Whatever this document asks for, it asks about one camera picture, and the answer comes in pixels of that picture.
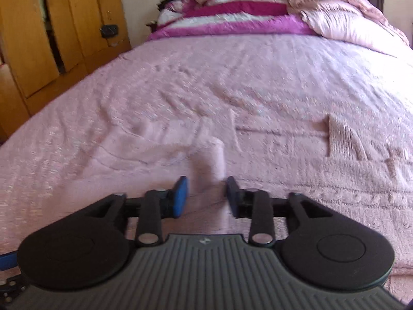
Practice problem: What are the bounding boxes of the light wooden wardrobe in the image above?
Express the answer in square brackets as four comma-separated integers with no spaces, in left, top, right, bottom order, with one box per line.
[0,0,132,140]

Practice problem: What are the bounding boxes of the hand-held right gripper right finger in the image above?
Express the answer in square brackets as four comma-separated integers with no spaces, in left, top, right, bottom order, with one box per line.
[226,176,333,246]

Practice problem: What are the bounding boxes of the pink cable-knit cardigan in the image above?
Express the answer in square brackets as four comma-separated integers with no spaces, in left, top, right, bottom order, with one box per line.
[97,113,413,269]

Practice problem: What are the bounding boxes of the pale pink ruffled comforter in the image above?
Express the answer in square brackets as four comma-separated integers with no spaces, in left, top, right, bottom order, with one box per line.
[258,0,411,59]

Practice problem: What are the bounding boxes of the pink floral bedsheet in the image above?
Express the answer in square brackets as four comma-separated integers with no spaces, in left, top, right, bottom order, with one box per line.
[0,33,413,299]

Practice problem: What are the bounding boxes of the small black purse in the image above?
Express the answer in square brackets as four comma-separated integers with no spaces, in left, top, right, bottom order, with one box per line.
[99,24,121,39]

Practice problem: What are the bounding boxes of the magenta and white striped quilt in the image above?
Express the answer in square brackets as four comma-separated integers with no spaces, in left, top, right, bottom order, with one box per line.
[147,0,316,41]

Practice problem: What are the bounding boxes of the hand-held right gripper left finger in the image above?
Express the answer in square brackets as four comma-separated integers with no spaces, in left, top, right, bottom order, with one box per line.
[84,176,190,246]

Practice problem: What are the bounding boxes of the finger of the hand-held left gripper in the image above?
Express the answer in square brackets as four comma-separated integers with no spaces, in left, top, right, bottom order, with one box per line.
[0,251,18,270]
[0,276,26,298]

